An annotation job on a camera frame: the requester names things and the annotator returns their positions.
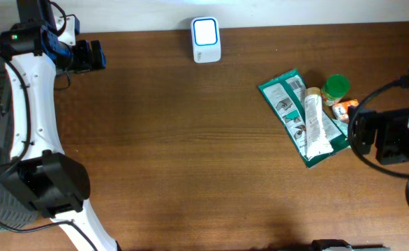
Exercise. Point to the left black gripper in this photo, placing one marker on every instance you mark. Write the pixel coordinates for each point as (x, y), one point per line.
(86, 63)

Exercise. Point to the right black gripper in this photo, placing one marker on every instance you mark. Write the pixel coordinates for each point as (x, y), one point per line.
(382, 122)

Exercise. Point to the light teal wipe sachet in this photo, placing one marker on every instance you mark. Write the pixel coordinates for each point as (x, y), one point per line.
(342, 126)

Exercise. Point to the orange small tissue pack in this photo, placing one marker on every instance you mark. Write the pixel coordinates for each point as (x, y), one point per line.
(340, 109)

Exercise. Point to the white printed tube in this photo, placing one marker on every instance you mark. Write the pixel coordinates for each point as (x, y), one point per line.
(317, 142)

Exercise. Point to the green lid small jar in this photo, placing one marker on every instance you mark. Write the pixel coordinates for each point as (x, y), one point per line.
(334, 89)

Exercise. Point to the green white wipes packet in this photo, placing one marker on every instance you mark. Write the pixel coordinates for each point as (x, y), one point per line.
(285, 95)

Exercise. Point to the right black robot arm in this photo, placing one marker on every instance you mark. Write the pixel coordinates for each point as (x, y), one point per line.
(359, 205)

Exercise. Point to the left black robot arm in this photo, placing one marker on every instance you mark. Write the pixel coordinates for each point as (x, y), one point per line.
(36, 50)

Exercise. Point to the white barcode scanner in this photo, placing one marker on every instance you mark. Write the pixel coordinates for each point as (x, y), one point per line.
(206, 42)

